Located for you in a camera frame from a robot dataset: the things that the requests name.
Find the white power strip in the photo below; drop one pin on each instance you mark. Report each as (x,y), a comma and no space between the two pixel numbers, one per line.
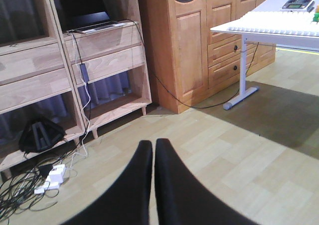
(54,177)

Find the wooden shelf unit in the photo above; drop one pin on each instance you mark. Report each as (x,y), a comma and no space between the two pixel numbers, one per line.
(36,79)
(115,61)

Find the green toy block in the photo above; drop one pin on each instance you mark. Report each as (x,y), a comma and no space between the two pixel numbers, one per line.
(316,15)

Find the black triangular gripper part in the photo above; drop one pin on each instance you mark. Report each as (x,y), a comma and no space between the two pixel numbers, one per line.
(40,135)

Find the left wooden shelf unit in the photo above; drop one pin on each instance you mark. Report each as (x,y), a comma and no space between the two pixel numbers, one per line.
(36,79)

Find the wooden wardrobe cabinet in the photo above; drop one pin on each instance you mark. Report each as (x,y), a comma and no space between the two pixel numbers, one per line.
(187,62)

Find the white standing desk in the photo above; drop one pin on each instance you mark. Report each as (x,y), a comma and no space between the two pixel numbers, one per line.
(267,24)

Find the black laptop power brick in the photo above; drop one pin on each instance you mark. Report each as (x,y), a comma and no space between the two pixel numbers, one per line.
(84,72)

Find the grey remote controller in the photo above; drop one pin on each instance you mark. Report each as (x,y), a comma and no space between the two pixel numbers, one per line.
(298,6)

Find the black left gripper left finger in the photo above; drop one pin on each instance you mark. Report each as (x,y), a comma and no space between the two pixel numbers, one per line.
(126,201)

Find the right wooden shelf unit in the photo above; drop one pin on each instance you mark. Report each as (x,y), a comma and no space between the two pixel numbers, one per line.
(115,61)

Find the open silver laptop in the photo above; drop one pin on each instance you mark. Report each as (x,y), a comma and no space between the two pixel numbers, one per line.
(87,16)

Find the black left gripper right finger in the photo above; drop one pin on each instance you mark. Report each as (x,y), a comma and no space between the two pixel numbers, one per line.
(182,199)

